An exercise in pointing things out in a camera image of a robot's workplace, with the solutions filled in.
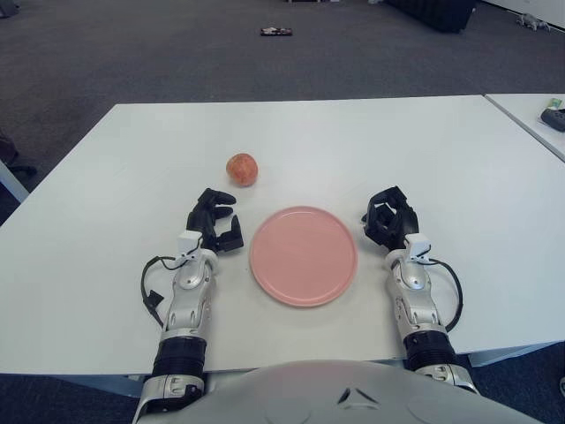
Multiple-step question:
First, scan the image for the white table leg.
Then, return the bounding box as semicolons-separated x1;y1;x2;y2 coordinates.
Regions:
0;157;30;204

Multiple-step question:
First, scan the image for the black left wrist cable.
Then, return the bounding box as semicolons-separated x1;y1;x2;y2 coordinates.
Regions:
140;254;186;328

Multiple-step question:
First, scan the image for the red yellow apple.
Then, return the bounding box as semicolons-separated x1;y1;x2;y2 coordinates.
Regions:
226;152;260;188

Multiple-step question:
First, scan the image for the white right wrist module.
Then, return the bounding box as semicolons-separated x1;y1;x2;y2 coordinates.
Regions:
404;233;430;265

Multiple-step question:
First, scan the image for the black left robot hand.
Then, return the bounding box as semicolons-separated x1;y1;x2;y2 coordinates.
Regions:
185;187;245;254

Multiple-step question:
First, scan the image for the large black case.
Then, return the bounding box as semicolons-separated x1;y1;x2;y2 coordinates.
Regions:
386;0;478;33

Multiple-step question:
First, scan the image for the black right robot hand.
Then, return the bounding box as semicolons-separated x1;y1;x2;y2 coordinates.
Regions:
361;185;420;255

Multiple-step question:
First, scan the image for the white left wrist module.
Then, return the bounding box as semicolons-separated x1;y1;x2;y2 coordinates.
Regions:
178;230;203;258

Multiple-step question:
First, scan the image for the silver robot torso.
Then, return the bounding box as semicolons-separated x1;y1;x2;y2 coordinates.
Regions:
145;358;535;424

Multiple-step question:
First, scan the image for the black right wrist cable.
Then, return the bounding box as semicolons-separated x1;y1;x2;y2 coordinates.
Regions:
430;258;464;332

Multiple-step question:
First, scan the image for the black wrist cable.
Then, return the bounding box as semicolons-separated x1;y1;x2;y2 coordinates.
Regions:
140;254;186;328
430;258;464;332

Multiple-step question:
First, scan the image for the pink round plate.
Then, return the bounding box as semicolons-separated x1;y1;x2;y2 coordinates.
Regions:
249;205;358;309

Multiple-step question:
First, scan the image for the white table frame rail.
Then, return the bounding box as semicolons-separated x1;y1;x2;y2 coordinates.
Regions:
467;338;565;367

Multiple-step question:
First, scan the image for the black handheld controller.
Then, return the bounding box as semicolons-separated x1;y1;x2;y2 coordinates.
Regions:
540;108;565;133

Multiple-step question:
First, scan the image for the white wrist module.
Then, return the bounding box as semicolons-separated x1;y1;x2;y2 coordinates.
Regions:
178;230;203;258
404;233;430;265

